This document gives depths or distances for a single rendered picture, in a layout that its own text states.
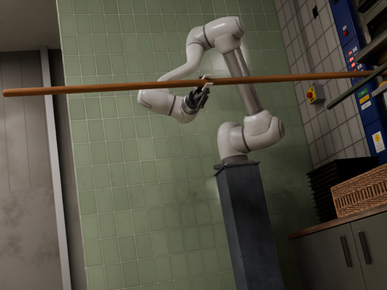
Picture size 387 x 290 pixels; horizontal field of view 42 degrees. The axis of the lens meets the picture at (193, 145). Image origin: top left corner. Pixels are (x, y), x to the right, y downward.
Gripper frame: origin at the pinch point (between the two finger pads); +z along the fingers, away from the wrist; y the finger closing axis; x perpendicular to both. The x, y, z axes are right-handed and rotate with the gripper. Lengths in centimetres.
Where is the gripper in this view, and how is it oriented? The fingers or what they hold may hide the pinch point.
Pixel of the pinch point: (206, 82)
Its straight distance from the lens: 212.5
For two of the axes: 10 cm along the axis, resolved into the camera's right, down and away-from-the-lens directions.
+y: 1.6, 9.5, -2.6
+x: -9.5, 0.8, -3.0
